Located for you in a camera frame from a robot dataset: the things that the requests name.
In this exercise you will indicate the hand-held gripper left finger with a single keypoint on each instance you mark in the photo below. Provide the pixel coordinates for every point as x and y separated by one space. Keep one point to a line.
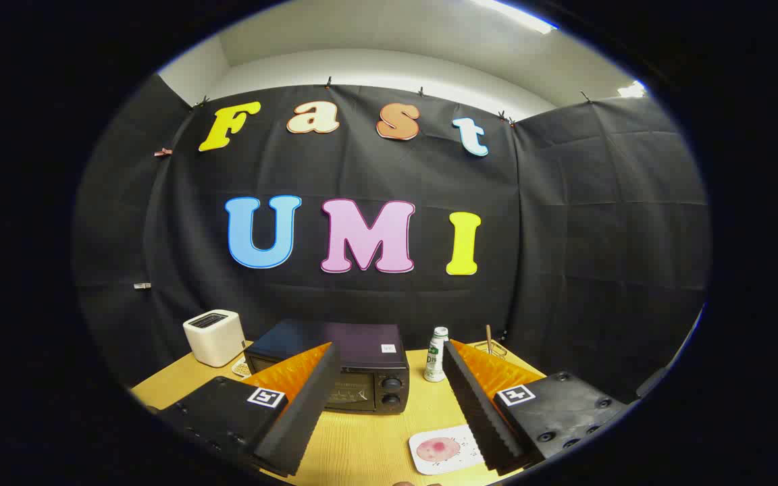
301 412

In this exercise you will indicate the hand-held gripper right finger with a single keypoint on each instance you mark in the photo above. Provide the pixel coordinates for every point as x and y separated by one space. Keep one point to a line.
480 412

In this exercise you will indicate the white plate with pink food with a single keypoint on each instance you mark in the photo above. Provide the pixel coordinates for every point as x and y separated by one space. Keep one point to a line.
437 451

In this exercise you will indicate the black toaster oven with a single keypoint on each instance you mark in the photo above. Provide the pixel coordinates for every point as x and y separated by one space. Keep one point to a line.
362 337

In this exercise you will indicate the white bread toaster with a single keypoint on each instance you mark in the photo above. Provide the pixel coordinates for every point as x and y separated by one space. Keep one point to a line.
217 337

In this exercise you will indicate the white bottle with green label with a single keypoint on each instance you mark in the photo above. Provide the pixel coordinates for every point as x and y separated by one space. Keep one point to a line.
435 361

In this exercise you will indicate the wooden stick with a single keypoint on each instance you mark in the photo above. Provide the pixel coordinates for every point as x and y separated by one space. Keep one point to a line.
488 337

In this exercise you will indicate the small white dish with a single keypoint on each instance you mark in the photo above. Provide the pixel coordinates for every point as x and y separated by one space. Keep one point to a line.
240 368

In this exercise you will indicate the small ceiling light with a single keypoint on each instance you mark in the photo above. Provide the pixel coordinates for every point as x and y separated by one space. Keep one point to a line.
632 89

